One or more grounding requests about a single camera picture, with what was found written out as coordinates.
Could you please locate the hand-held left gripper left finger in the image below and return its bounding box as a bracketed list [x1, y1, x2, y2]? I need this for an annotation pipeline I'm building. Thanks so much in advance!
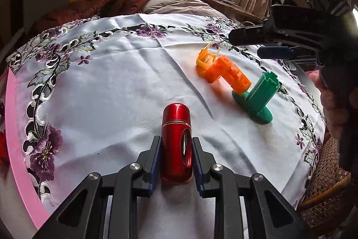
[32, 136, 161, 239]

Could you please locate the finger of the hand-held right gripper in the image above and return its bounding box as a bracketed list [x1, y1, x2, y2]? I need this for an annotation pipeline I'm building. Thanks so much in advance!
[257, 46, 322, 64]
[228, 24, 322, 50]

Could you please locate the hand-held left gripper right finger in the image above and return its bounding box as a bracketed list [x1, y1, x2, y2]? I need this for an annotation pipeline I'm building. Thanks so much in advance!
[192, 137, 311, 239]

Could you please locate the orange plastic block chain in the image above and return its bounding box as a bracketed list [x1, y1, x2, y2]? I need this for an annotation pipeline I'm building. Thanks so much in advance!
[207, 56, 252, 95]

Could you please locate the red metallic bottle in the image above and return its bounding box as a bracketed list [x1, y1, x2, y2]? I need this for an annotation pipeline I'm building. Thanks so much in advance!
[160, 103, 194, 186]

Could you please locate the orange plastic frame piece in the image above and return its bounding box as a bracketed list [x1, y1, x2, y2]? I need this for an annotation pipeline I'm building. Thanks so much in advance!
[196, 42, 221, 77]

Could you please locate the person's right hand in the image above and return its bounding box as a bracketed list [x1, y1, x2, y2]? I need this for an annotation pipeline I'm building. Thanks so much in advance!
[315, 71, 352, 141]

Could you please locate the wooden desk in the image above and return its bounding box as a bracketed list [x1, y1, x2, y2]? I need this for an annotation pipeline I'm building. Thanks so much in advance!
[187, 0, 263, 24]

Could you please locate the green plastic base piece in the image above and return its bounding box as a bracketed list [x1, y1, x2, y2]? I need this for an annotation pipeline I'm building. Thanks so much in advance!
[232, 71, 281, 125]

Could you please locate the pink fuzzy cloth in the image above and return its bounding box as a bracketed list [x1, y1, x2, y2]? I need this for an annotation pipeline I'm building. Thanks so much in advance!
[306, 69, 321, 81]

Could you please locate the white floral embroidered tablecloth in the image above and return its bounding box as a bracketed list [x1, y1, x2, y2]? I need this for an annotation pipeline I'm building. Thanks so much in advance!
[6, 13, 328, 239]

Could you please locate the pink pillow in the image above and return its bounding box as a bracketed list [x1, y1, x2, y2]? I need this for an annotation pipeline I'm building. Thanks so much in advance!
[141, 0, 224, 18]

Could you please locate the wicker chair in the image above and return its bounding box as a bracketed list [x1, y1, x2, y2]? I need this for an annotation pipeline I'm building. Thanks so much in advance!
[296, 135, 353, 228]

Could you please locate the red plastic building block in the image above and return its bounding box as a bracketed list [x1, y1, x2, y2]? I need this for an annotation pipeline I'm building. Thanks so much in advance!
[0, 130, 9, 167]

